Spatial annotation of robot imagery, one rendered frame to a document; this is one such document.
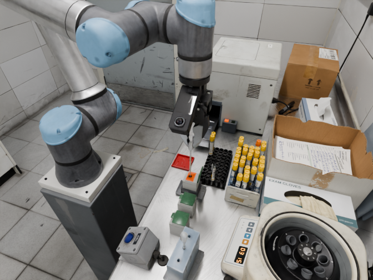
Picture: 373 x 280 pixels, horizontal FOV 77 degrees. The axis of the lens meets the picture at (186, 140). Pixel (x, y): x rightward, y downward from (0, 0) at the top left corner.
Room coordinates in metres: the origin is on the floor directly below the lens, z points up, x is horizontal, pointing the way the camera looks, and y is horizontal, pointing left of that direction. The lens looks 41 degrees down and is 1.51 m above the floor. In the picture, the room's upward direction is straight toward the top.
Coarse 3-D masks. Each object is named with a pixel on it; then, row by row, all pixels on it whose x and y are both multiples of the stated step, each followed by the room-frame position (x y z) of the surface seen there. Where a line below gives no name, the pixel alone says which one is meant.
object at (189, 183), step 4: (188, 172) 0.50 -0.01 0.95; (192, 172) 0.50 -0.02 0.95; (184, 176) 0.49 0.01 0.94; (188, 176) 0.48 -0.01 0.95; (192, 176) 0.48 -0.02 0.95; (196, 176) 0.48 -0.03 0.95; (184, 180) 0.47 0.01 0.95; (188, 180) 0.47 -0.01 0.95; (192, 180) 0.47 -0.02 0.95; (196, 180) 0.47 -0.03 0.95; (184, 184) 0.47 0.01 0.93; (188, 184) 0.46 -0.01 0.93; (192, 184) 0.46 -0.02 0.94; (196, 184) 0.46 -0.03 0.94; (188, 188) 0.46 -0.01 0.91; (192, 188) 0.46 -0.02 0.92; (196, 188) 0.46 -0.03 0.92
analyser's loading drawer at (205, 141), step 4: (212, 116) 0.86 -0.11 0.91; (216, 116) 0.86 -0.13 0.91; (212, 120) 0.83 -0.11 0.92; (216, 120) 0.83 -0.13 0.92; (212, 124) 0.78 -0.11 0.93; (208, 128) 0.73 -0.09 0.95; (212, 128) 0.76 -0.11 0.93; (208, 132) 0.73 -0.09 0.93; (204, 136) 0.72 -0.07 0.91; (208, 136) 0.72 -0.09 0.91; (192, 140) 0.70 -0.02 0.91; (204, 140) 0.68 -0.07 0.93; (208, 140) 0.68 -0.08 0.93; (200, 144) 0.69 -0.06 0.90; (204, 144) 0.68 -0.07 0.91; (208, 144) 0.68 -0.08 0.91
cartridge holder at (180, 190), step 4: (180, 184) 0.50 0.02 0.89; (200, 184) 0.49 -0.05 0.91; (180, 188) 0.48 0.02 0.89; (184, 188) 0.47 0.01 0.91; (200, 188) 0.48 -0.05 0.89; (204, 188) 0.48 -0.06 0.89; (176, 192) 0.47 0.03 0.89; (180, 192) 0.47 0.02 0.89; (188, 192) 0.46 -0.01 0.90; (192, 192) 0.45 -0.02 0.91; (196, 192) 0.45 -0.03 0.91; (200, 192) 0.47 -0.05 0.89; (204, 192) 0.47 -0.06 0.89; (196, 196) 0.45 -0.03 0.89; (200, 196) 0.45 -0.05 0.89; (200, 200) 0.44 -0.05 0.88
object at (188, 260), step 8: (192, 232) 0.29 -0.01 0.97; (192, 240) 0.27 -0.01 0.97; (176, 248) 0.25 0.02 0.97; (192, 248) 0.25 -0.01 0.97; (176, 256) 0.23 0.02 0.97; (184, 256) 0.23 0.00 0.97; (192, 256) 0.24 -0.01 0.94; (200, 256) 0.27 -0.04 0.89; (168, 264) 0.21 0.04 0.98; (176, 264) 0.21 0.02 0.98; (184, 264) 0.21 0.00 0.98; (192, 264) 0.24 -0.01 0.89; (168, 272) 0.21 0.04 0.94; (176, 272) 0.20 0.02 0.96; (184, 272) 0.20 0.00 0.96; (192, 272) 0.23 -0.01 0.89
